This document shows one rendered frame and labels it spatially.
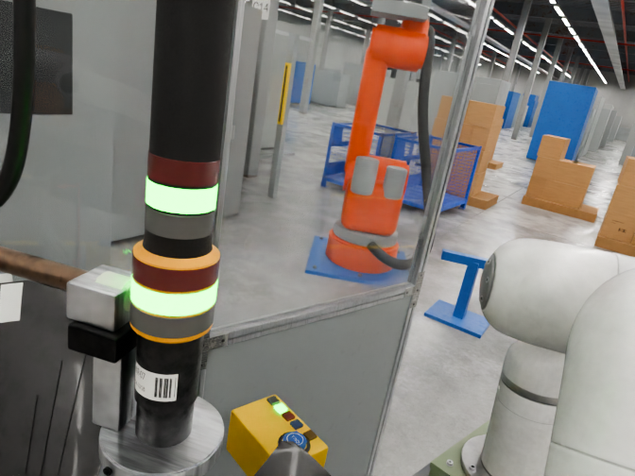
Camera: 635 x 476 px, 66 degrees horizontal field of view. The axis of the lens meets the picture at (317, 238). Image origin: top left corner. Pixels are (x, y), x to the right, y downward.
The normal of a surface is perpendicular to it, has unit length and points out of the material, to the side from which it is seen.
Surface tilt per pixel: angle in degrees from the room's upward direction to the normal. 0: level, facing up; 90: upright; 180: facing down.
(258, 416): 0
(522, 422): 89
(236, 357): 90
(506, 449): 90
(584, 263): 32
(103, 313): 90
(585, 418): 72
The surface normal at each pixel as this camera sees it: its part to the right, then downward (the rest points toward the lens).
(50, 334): 0.08, -0.35
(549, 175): -0.54, 0.19
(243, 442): -0.76, 0.09
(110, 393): -0.25, 0.28
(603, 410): -0.77, -0.38
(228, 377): 0.63, 0.35
